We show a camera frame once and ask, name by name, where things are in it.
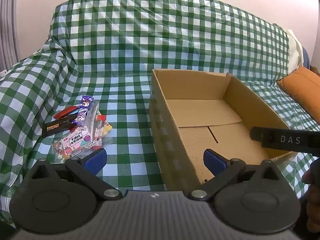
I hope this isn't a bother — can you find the red coffee pouch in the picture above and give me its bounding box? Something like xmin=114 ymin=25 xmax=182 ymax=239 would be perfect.
xmin=54 ymin=106 xmax=79 ymax=118

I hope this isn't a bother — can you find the pink fruit candy bag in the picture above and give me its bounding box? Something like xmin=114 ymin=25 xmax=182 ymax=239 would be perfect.
xmin=51 ymin=122 xmax=103 ymax=160

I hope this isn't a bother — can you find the green checked cloth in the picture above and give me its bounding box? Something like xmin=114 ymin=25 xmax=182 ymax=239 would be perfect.
xmin=0 ymin=0 xmax=320 ymax=230

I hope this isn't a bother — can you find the red and yellow snack packet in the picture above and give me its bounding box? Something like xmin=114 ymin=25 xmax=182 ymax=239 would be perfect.
xmin=95 ymin=114 xmax=113 ymax=140

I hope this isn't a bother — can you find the white pillow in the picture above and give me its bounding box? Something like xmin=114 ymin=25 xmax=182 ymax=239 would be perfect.
xmin=286 ymin=29 xmax=304 ymax=74

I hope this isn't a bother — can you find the orange cushion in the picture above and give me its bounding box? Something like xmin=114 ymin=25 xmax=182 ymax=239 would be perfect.
xmin=277 ymin=67 xmax=320 ymax=132

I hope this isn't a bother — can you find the purple snack packet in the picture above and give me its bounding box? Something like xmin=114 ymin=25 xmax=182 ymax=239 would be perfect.
xmin=71 ymin=94 xmax=95 ymax=125

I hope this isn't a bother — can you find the person's right hand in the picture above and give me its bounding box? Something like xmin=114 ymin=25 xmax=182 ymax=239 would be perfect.
xmin=302 ymin=159 xmax=320 ymax=230

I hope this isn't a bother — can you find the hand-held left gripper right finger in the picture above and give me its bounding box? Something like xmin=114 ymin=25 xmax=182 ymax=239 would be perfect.
xmin=187 ymin=149 xmax=294 ymax=201

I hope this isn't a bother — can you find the white ribbed radiator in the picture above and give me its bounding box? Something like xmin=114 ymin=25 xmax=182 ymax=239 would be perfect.
xmin=0 ymin=0 xmax=20 ymax=72

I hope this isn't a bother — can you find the blue cloth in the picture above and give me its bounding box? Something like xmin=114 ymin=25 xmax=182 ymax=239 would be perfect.
xmin=301 ymin=46 xmax=311 ymax=68

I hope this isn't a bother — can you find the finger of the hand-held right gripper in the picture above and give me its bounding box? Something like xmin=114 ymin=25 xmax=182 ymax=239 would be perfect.
xmin=250 ymin=126 xmax=320 ymax=157

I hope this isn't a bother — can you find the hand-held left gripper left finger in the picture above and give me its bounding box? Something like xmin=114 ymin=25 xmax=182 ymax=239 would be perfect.
xmin=24 ymin=148 xmax=123 ymax=201

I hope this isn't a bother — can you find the black snack bar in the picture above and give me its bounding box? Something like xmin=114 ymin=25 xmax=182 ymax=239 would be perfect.
xmin=42 ymin=116 xmax=77 ymax=137

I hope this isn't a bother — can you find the cardboard box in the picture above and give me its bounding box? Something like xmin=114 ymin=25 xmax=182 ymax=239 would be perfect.
xmin=149 ymin=69 xmax=298 ymax=192

